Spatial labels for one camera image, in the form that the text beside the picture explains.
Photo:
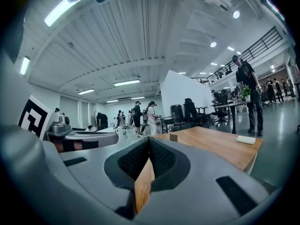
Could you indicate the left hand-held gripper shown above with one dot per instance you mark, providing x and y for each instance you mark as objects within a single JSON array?
[{"x": 35, "y": 116}]

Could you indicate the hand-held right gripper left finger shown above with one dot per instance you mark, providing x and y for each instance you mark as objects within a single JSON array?
[{"x": 93, "y": 165}]

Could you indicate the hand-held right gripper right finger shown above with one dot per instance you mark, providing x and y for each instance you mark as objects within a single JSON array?
[{"x": 192, "y": 196}]

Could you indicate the person's left hand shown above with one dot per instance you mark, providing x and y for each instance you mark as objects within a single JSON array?
[{"x": 77, "y": 145}]

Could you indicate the long ceiling light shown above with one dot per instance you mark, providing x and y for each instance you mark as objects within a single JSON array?
[
  {"x": 126, "y": 82},
  {"x": 86, "y": 91},
  {"x": 112, "y": 101},
  {"x": 137, "y": 98},
  {"x": 65, "y": 6},
  {"x": 24, "y": 65}
]

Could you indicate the small tan box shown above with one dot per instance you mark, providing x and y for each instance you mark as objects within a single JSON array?
[{"x": 173, "y": 137}]

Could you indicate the black metal table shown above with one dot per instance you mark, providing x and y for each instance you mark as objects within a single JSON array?
[{"x": 168, "y": 121}]

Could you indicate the flat white box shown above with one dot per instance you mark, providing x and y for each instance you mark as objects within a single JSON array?
[{"x": 246, "y": 140}]

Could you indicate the black office chair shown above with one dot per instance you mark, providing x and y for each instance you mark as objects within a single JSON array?
[
  {"x": 222, "y": 102},
  {"x": 191, "y": 109}
]

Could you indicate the dark desk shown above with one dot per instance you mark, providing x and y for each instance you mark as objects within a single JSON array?
[{"x": 225, "y": 105}]

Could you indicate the green potted plant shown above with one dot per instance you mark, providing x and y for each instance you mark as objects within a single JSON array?
[{"x": 246, "y": 91}]

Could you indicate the round ceiling light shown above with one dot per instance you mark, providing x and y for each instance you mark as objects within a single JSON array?
[
  {"x": 213, "y": 44},
  {"x": 236, "y": 14}
]

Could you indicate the black balcony railing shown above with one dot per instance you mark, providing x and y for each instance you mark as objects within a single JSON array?
[{"x": 257, "y": 46}]

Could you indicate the silver fisheye camera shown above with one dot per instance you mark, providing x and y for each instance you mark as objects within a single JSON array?
[{"x": 59, "y": 124}]

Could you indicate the white partition wall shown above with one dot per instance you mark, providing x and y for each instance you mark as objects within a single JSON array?
[{"x": 182, "y": 88}]

